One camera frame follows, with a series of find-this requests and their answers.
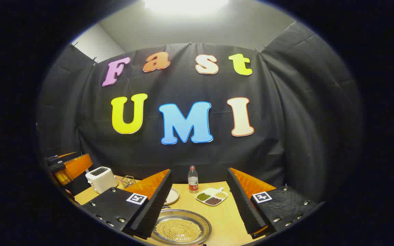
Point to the white toaster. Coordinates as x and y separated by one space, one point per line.
101 179

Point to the pile of soybeans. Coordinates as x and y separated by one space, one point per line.
180 230

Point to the heap of red beans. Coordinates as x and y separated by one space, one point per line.
213 201

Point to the stainless steel pot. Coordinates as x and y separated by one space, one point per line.
204 225

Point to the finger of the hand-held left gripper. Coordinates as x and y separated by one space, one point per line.
77 165
60 157

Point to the black backdrop cloth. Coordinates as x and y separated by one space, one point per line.
183 153

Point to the pink stick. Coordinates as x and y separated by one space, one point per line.
119 178

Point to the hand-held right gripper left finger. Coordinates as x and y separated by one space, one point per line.
156 205

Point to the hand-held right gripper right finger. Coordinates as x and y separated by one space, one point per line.
245 205

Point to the white round plate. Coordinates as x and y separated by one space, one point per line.
173 196

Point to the large ceiling light panel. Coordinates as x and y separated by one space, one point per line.
186 5

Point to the heap of yellow beans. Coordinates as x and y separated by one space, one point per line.
221 195

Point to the white divided dish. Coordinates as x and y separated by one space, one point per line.
211 191

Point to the clear plastic water bottle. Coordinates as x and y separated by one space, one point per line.
193 181

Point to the heap of green beans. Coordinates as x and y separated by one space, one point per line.
202 196

